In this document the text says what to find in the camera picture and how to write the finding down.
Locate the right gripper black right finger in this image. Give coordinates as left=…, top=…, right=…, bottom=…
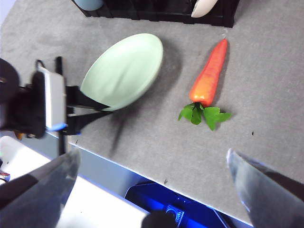
left=226, top=149, right=304, bottom=228

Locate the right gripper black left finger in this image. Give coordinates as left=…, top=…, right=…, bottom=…
left=0, top=150, right=81, bottom=228

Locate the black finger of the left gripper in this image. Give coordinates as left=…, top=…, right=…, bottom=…
left=67, top=107, right=114, bottom=136
left=67, top=85, right=110, bottom=111

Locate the green plate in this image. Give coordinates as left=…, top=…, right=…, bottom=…
left=80, top=33, right=164, bottom=112

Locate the orange carrot with green leaves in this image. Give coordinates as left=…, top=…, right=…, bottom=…
left=178, top=38, right=232, bottom=132

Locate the blue plate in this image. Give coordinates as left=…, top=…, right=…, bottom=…
left=72, top=0, right=104, bottom=11

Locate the black plate rack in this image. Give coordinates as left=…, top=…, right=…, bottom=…
left=71, top=0, right=240, bottom=29

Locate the beige plate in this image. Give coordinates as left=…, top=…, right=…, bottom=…
left=191, top=0, right=218, bottom=19

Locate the white base platform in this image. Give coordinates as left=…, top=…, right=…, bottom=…
left=0, top=135, right=149, bottom=228

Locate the dark blue lit panel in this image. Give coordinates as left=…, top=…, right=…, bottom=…
left=125, top=181, right=230, bottom=228

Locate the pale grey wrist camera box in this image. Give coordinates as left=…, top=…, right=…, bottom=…
left=38, top=66, right=67, bottom=131

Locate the black camera cable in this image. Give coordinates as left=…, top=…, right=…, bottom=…
left=35, top=59, right=47, bottom=71

